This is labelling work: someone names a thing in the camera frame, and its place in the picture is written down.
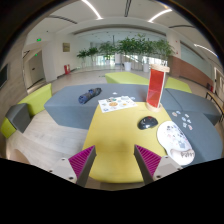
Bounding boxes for yellow-green table section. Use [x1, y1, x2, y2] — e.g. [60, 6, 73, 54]
[83, 102, 171, 183]

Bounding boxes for grey table section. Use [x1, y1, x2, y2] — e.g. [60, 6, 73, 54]
[161, 88, 223, 165]
[44, 84, 148, 129]

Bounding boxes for far green bench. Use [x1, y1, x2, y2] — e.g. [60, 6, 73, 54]
[105, 72, 191, 93]

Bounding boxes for potted plant white pot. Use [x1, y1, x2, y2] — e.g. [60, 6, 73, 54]
[117, 37, 141, 71]

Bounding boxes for green and grey sofa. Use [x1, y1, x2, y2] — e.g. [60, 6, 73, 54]
[0, 84, 52, 138]

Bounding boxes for red fire extinguisher box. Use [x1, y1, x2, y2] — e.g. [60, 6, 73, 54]
[64, 64, 70, 75]

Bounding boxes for wooden chair at right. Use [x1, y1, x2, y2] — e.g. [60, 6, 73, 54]
[205, 91, 224, 122]

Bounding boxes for white sticker sheet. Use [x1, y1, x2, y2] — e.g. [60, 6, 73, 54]
[98, 96, 136, 113]

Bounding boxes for grey table section left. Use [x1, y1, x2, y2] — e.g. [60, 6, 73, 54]
[44, 84, 148, 129]

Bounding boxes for grey table section right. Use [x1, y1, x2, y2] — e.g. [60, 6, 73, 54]
[161, 88, 223, 165]

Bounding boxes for red hourglass wooden frame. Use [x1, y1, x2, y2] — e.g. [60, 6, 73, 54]
[146, 64, 170, 112]

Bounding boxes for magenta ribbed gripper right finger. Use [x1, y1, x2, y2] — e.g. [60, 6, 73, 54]
[133, 144, 184, 185]

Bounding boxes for folded dark blue umbrella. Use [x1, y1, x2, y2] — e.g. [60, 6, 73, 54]
[78, 88, 102, 104]

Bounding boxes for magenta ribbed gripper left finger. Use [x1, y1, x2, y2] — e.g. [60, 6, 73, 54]
[49, 145, 97, 188]

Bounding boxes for black computer mouse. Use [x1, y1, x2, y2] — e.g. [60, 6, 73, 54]
[138, 116, 158, 130]

